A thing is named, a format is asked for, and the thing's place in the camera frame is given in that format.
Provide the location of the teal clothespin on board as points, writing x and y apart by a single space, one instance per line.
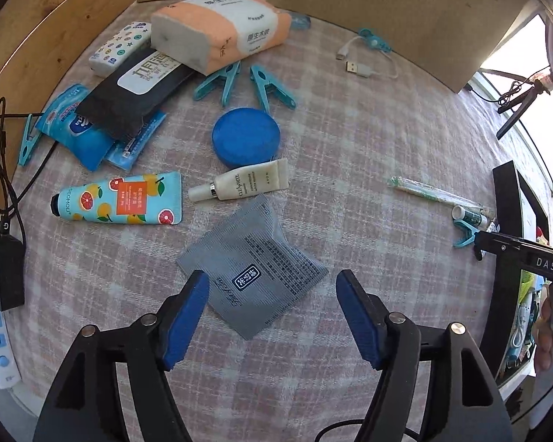
30 138

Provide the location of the teal cable clip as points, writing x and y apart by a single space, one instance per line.
373 41

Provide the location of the teal clothespin near organizer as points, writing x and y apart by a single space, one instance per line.
469 233

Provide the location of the black tripod stand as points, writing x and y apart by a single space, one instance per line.
520 96

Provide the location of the person's hand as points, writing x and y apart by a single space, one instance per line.
543 334

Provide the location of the wrapped green chopsticks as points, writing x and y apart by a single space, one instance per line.
431 193

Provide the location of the black desktop organizer box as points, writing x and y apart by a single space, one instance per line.
511 189

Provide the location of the blue clip near board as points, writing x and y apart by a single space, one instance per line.
300 21

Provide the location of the green white lip balm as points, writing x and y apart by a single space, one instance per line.
472 218

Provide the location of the small white cream tube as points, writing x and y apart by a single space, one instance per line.
246 181

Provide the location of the teal clothespin right of pair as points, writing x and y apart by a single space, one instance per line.
267 84

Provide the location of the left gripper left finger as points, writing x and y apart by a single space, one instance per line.
83 403

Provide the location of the fruit print hand cream tube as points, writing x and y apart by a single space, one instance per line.
150 199

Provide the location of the small blue wipes packet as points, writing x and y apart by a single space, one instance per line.
124 156

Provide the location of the blue wet wipes pack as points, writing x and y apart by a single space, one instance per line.
61 122

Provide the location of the teal clothespin left of pair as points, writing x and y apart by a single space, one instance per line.
224 78

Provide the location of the grey foil sachet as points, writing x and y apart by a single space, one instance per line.
256 275

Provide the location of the orange white tissue pack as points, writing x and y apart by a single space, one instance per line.
207 35

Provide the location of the black wet wipes pack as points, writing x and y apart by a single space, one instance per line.
123 103

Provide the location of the wooden board left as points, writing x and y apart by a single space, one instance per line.
39 42

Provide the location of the black charger adapter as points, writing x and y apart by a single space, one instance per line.
12 291

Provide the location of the white patterned tissue pack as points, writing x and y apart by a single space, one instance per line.
117 49

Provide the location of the pink plaid tablecloth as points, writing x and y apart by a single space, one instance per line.
346 138

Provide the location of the teal clothespin of pair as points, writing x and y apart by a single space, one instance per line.
267 84
224 78

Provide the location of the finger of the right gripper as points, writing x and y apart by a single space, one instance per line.
529 256

